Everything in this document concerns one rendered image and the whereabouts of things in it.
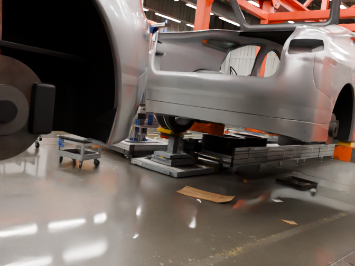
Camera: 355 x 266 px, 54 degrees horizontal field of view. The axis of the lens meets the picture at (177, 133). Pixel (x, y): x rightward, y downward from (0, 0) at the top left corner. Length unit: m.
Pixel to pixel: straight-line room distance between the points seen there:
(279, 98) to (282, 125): 0.22
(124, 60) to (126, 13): 0.16
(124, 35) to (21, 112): 0.45
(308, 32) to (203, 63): 1.89
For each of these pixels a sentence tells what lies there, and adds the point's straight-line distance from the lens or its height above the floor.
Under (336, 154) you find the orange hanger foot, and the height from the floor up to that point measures 0.57.
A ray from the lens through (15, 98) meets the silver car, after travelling 1.14.
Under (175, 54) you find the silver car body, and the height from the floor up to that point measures 1.45.
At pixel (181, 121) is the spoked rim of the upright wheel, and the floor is 0.65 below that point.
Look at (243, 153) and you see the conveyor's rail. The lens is 5.06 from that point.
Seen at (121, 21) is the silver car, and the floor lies 1.19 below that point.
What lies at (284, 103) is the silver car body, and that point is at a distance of 2.84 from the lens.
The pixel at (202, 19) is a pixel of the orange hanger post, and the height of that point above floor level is 2.13.
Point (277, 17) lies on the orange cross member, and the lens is 6.94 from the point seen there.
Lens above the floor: 0.95
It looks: 5 degrees down
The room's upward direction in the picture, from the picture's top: 7 degrees clockwise
